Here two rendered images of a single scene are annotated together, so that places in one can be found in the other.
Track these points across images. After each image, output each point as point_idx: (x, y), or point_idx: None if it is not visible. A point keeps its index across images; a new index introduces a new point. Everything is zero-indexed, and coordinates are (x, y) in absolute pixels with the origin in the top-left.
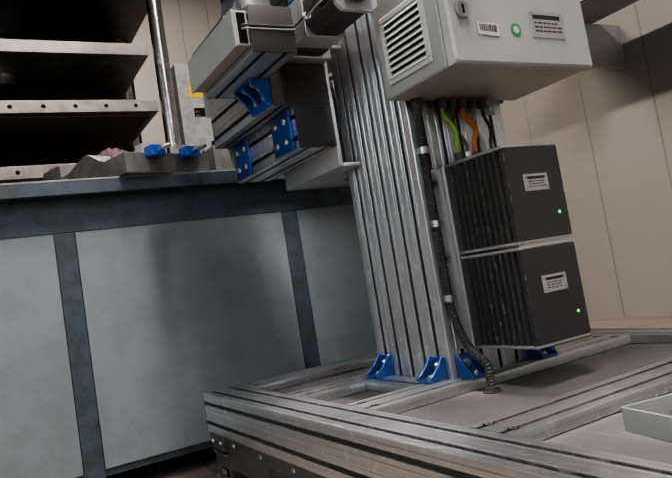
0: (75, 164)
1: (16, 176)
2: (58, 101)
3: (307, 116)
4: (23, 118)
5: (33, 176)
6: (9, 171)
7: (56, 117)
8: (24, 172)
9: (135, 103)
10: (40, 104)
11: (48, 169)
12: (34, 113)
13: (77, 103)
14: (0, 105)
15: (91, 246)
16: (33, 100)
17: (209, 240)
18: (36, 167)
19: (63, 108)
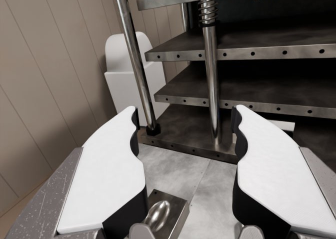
0: (302, 106)
1: (249, 109)
2: (302, 46)
3: None
4: (265, 59)
5: (262, 110)
6: (245, 105)
7: (297, 58)
8: (256, 107)
9: None
10: (282, 50)
11: (276, 107)
12: (274, 58)
13: (325, 48)
14: (245, 52)
15: None
16: (276, 46)
17: None
18: (266, 104)
19: (306, 54)
